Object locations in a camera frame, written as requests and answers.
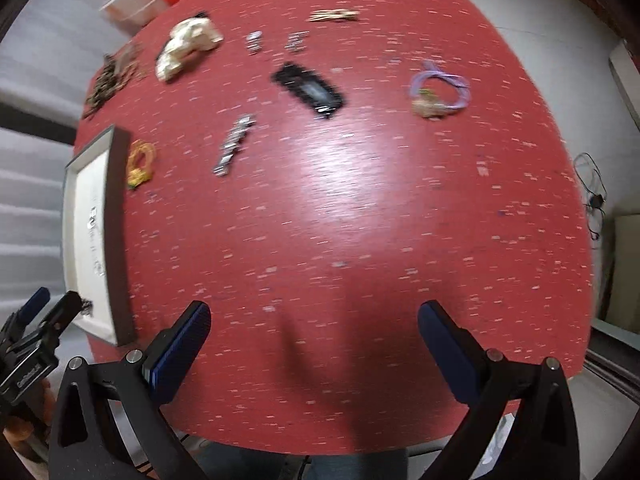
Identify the white dotted scrunchie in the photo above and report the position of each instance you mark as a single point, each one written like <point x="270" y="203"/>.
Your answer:
<point x="189" y="36"/>

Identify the small purple black claw clip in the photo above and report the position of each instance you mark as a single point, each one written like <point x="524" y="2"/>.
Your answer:
<point x="86" y="305"/>

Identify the white bead chain earring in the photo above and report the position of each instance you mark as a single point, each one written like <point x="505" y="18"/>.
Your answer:
<point x="254" y="42"/>

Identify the person left hand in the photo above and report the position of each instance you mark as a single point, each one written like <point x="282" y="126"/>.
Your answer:
<point x="17" y="431"/>

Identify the black beaded barrette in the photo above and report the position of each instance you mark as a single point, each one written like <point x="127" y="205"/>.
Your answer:
<point x="311" y="89"/>

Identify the cream rabbit hair clip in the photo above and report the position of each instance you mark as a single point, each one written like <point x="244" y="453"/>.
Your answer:
<point x="333" y="15"/>

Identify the white curtain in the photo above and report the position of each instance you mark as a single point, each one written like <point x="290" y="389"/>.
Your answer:
<point x="50" y="49"/>

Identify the small silver chain earring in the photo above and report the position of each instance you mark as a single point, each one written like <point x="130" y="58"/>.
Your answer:
<point x="296" y="41"/>

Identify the leopard print scrunchie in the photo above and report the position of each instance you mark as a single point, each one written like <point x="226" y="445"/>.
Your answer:
<point x="112" y="77"/>

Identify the white shallow tray box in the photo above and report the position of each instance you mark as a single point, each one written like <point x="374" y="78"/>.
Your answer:
<point x="93" y="242"/>

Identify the silver rhinestone hair clip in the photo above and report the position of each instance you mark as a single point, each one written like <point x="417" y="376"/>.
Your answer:
<point x="232" y="143"/>

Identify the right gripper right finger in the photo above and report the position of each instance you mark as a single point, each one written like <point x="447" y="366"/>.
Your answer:
<point x="459" y="357"/>

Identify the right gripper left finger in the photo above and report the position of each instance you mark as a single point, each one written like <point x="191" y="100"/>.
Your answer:
<point x="172" y="352"/>

